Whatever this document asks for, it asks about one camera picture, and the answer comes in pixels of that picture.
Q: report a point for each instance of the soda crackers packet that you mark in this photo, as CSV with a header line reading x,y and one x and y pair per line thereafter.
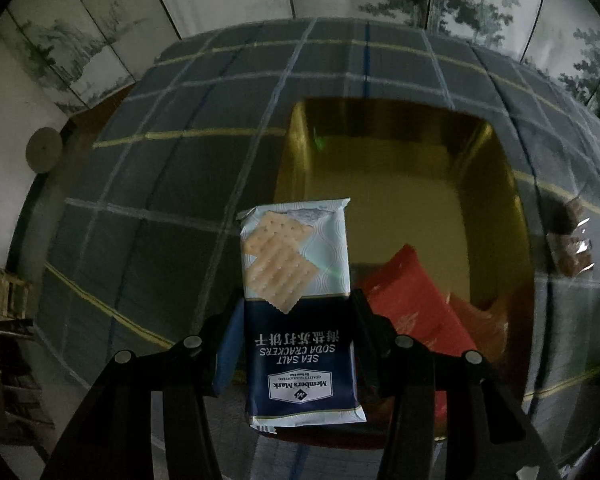
x,y
298,327

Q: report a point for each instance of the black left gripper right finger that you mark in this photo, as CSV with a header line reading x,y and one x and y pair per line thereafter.
x,y
487,434

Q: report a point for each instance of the wooden side furniture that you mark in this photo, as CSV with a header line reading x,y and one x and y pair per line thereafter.
x,y
23,419

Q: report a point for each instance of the clear long cookie packet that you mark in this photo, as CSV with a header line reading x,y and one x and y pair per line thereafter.
x,y
568,239

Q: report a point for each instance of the red snack packet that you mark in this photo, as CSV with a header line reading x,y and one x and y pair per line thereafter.
x,y
402,291

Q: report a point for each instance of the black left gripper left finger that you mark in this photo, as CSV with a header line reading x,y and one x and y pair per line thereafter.
x,y
109,435

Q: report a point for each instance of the painted folding screen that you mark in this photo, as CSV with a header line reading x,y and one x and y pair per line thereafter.
x,y
81,51

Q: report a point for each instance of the plaid blue grey tablecloth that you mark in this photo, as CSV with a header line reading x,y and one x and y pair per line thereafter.
x,y
144,250

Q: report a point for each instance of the round stone millstone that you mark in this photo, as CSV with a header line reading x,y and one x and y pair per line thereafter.
x,y
44,149

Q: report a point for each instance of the red gold toffee tin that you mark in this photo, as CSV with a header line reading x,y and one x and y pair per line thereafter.
x,y
427,177

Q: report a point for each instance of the orange snack packet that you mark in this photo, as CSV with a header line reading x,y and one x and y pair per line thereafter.
x,y
488,328

